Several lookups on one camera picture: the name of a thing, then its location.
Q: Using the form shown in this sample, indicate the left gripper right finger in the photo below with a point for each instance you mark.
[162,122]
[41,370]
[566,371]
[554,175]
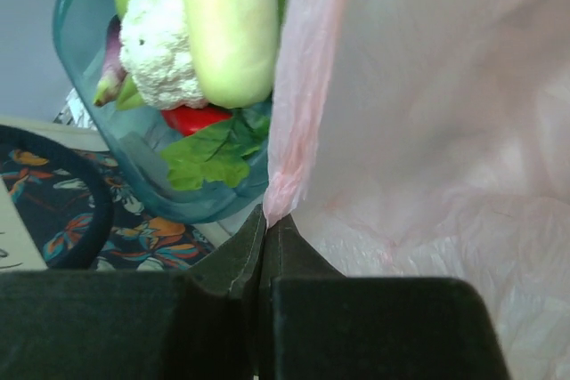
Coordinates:
[292,266]

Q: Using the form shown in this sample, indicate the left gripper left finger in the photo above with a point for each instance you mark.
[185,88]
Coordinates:
[231,272]

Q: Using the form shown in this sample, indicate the green leafy herb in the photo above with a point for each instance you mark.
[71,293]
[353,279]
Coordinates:
[218,152]

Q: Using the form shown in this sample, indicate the beige canvas tote bag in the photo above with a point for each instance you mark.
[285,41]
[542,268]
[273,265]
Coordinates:
[74,199]

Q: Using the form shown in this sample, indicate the pink plastic grocery bag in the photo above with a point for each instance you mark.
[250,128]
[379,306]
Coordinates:
[431,137]

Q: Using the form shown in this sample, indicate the white cauliflower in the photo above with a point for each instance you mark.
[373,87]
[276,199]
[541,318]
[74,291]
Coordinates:
[155,53]

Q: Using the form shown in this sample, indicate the purple eggplant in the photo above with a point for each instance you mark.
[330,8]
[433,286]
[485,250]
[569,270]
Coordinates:
[113,74]

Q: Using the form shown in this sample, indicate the white eggplant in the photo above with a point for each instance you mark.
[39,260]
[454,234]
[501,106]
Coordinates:
[233,44]

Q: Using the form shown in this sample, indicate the red pepper in container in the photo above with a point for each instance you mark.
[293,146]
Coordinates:
[187,121]

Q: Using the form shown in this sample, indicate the teal plastic container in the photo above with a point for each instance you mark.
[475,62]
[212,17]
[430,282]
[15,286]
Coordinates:
[137,133]

